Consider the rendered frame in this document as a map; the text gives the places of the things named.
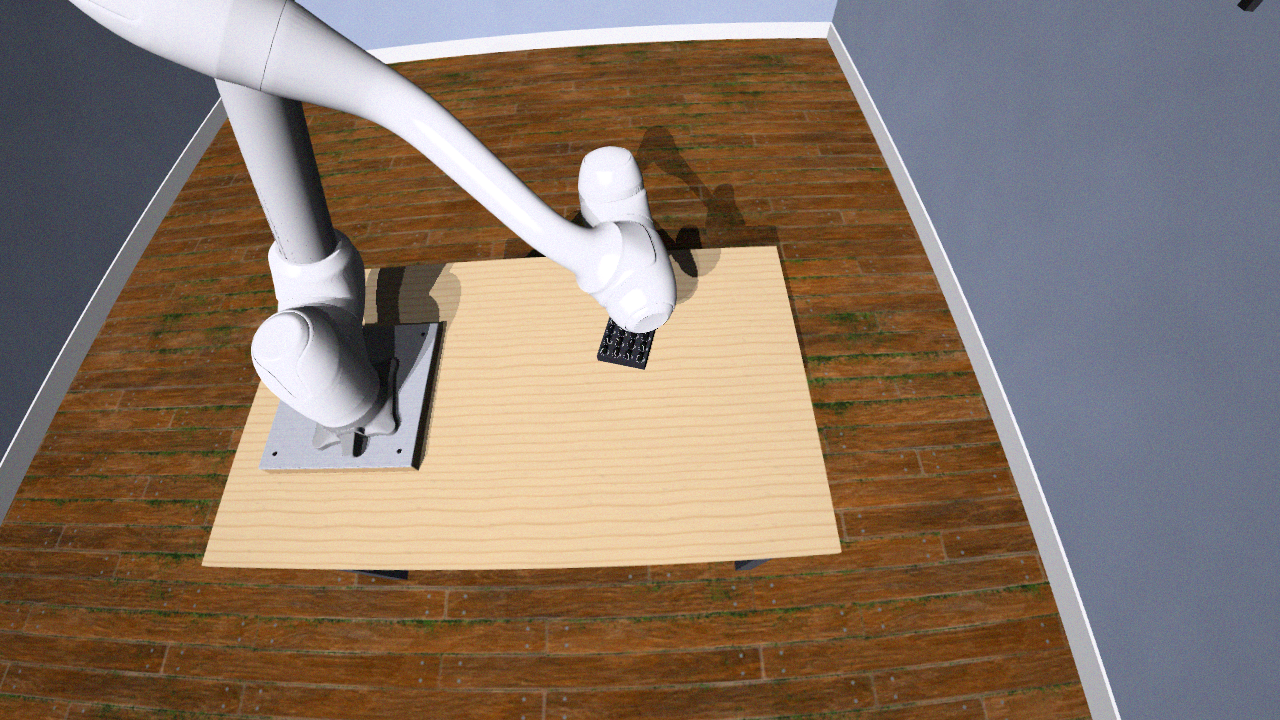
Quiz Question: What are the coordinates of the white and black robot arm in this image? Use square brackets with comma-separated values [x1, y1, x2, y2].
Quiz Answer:
[69, 0, 677, 460]

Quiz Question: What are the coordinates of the black knob box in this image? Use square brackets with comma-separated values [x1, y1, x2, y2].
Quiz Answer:
[596, 316, 657, 370]

